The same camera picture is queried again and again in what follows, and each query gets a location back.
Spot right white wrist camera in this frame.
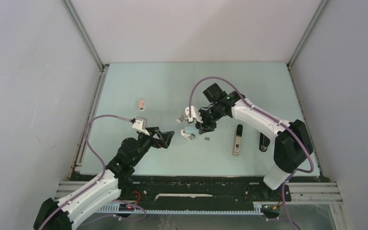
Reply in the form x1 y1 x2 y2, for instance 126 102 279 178
184 105 203 123

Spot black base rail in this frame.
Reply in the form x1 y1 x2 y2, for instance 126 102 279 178
69 172 302 212

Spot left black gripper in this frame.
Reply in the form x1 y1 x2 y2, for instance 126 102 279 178
131 127 173 165

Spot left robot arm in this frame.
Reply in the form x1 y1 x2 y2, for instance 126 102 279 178
33 127 175 230

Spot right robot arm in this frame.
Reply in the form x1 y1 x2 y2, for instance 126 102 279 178
185 83 314 200

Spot beige black long stapler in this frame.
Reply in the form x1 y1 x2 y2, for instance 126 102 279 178
232 124 243 157

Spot light blue stapler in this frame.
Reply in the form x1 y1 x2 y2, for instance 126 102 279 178
180 126 198 141

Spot pink stapler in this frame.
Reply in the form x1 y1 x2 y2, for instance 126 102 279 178
138 99 145 111

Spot open staple box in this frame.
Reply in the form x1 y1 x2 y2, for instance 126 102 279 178
176 116 185 123

